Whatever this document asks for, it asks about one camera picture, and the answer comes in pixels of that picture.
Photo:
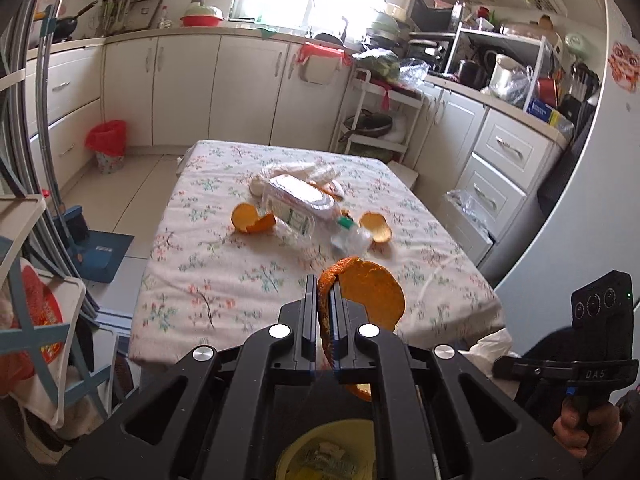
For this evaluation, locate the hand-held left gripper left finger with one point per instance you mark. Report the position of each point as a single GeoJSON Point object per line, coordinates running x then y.
{"type": "Point", "coordinates": [310, 320]}

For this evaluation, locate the yellow plastic bin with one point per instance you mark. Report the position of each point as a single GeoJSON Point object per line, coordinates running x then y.
{"type": "Point", "coordinates": [350, 435]}

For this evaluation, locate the white stool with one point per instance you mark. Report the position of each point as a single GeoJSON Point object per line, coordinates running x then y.
{"type": "Point", "coordinates": [404, 172]}

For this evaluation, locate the blue box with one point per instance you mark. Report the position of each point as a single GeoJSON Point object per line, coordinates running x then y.
{"type": "Point", "coordinates": [541, 109]}

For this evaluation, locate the dark frying pan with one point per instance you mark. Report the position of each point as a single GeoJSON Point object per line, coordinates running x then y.
{"type": "Point", "coordinates": [372, 125]}

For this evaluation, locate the white jug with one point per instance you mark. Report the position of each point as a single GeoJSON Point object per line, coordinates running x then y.
{"type": "Point", "coordinates": [505, 72]}

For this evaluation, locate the white trolley rack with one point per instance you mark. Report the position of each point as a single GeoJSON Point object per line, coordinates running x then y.
{"type": "Point", "coordinates": [400, 97]}

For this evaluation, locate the red-lined waste bin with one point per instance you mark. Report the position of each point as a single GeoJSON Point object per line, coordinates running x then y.
{"type": "Point", "coordinates": [106, 140]}

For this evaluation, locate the red basin green lid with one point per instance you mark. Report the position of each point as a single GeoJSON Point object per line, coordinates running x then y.
{"type": "Point", "coordinates": [201, 21]}

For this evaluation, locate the blue dustpan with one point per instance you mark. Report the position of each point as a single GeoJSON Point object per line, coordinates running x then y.
{"type": "Point", "coordinates": [102, 255]}

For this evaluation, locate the orange peel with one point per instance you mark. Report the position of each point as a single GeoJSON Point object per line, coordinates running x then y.
{"type": "Point", "coordinates": [377, 225]}
{"type": "Point", "coordinates": [247, 217]}
{"type": "Point", "coordinates": [375, 295]}

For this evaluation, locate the white plastic bag red print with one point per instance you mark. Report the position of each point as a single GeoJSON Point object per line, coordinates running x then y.
{"type": "Point", "coordinates": [300, 170]}

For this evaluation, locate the clear plastic lidded container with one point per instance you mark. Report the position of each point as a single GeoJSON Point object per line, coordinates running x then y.
{"type": "Point", "coordinates": [300, 192]}

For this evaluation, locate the white fridge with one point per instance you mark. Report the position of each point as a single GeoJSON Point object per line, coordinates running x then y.
{"type": "Point", "coordinates": [550, 250]}

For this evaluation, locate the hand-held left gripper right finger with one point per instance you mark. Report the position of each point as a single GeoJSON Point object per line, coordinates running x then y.
{"type": "Point", "coordinates": [342, 330]}

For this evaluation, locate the floral tablecloth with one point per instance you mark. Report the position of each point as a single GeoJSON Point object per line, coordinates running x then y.
{"type": "Point", "coordinates": [225, 270]}

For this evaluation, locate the red fridge sticker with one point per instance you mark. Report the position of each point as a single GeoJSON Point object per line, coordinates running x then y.
{"type": "Point", "coordinates": [624, 65]}

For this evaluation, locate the black pot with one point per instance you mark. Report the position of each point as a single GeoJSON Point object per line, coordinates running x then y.
{"type": "Point", "coordinates": [471, 74]}

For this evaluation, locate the clear plastic bottle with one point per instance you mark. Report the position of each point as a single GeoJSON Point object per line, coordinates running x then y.
{"type": "Point", "coordinates": [295, 222]}

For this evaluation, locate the crushed bottle green cap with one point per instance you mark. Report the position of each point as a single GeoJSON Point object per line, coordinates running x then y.
{"type": "Point", "coordinates": [352, 240]}

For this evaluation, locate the white hanging bin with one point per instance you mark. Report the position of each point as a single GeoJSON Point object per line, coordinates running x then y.
{"type": "Point", "coordinates": [320, 67]}

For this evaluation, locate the white microwave shelf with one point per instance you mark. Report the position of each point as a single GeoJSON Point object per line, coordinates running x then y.
{"type": "Point", "coordinates": [500, 42]}

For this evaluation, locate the stacked cooking pots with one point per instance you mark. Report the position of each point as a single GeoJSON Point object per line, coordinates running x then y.
{"type": "Point", "coordinates": [387, 25]}

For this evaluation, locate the kitchen faucet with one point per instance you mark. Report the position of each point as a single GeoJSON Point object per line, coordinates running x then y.
{"type": "Point", "coordinates": [345, 27]}

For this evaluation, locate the white base cabinets under window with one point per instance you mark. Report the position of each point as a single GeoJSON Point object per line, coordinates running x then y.
{"type": "Point", "coordinates": [240, 90]}

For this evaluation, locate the metal door frame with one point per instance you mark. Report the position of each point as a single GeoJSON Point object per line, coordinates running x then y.
{"type": "Point", "coordinates": [27, 110]}

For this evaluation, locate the green vegetables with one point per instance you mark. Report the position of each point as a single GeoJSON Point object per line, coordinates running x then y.
{"type": "Point", "coordinates": [382, 60]}

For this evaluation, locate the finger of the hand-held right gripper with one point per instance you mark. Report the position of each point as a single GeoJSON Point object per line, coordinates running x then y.
{"type": "Point", "coordinates": [520, 370]}

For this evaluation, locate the utensil rack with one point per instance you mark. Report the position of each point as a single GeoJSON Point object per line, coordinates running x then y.
{"type": "Point", "coordinates": [125, 10]}

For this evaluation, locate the clear plastic bag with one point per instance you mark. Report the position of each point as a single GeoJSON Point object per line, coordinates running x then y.
{"type": "Point", "coordinates": [414, 70]}
{"type": "Point", "coordinates": [467, 205]}

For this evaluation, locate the white drawer cabinet under stove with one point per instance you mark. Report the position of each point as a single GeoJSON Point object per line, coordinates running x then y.
{"type": "Point", "coordinates": [70, 110]}

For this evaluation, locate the black wok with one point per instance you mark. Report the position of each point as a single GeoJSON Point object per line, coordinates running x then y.
{"type": "Point", "coordinates": [65, 27]}

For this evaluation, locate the person's right hand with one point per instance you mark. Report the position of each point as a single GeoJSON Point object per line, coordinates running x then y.
{"type": "Point", "coordinates": [600, 430]}

